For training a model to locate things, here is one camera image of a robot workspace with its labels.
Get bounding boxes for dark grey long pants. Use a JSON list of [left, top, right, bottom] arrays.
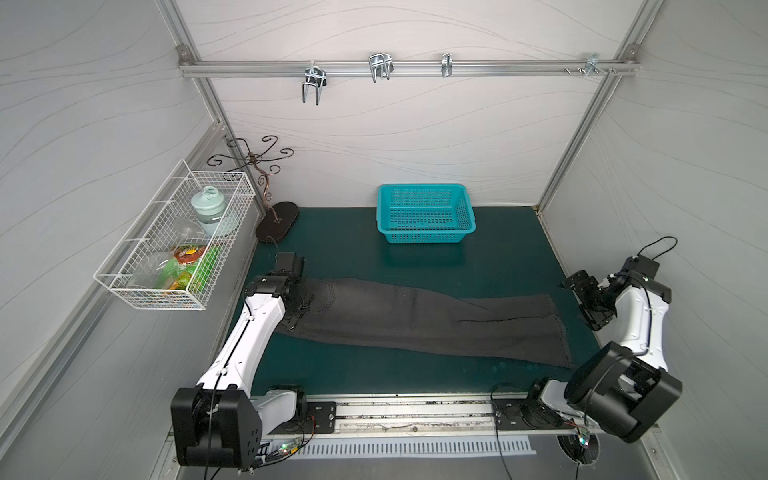
[[277, 278, 573, 368]]

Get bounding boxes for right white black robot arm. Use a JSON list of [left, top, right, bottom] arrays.
[[520, 270, 683, 447]]

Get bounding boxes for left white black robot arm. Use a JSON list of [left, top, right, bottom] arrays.
[[170, 272, 307, 471]]

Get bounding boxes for ornate metal hook stand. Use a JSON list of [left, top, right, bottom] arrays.
[[206, 134, 300, 245]]

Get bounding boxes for green table mat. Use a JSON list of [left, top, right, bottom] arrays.
[[249, 207, 599, 395]]

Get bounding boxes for colourful snack packet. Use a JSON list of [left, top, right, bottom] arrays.
[[155, 245, 221, 293]]

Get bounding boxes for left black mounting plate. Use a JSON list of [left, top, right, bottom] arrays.
[[275, 401, 337, 436]]

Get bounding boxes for black mounting plate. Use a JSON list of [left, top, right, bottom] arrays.
[[275, 401, 337, 436], [491, 398, 574, 431]]

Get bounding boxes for pale green lidded jar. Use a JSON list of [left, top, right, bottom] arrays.
[[190, 185, 227, 224]]

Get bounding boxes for clear plastic bag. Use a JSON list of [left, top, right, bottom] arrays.
[[127, 219, 206, 289]]

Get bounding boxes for teal plastic basket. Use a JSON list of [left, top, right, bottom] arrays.
[[376, 184, 476, 244]]

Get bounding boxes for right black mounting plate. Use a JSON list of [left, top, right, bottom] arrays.
[[491, 398, 574, 431]]

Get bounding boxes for right circuit board in hole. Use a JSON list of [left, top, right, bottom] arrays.
[[557, 427, 600, 465]]

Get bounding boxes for metal double hook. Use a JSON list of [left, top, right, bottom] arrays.
[[302, 66, 327, 106]]

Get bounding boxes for metal loop hook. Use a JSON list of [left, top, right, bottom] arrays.
[[368, 53, 394, 83]]

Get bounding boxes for small metal clip hook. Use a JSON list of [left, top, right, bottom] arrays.
[[441, 53, 453, 78]]

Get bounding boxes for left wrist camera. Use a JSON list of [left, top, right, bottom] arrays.
[[273, 252, 305, 278]]

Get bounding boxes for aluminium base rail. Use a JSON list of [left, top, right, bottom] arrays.
[[166, 392, 661, 443]]

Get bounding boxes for white wire wall basket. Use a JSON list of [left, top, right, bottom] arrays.
[[94, 160, 255, 311]]

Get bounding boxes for left circuit board with wires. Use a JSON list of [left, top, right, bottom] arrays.
[[259, 438, 305, 467]]

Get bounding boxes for white slotted cable duct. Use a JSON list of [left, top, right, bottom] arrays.
[[294, 435, 537, 460]]

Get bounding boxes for metal bracket hook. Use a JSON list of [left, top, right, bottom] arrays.
[[563, 53, 618, 78]]

